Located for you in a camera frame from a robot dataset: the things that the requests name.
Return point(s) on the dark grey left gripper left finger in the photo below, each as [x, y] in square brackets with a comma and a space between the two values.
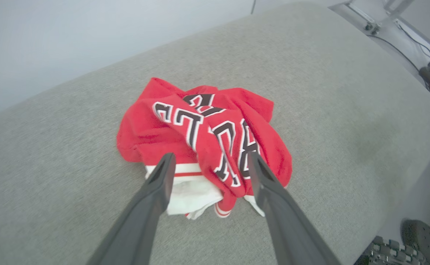
[141, 221]

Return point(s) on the white metal frame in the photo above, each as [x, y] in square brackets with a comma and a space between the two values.
[371, 20]

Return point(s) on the red jersey with white sleeves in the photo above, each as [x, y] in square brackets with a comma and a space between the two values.
[163, 129]

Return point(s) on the grey fabric sofa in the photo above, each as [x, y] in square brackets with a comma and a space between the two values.
[273, 55]

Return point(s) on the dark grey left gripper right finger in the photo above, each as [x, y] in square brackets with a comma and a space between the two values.
[292, 232]

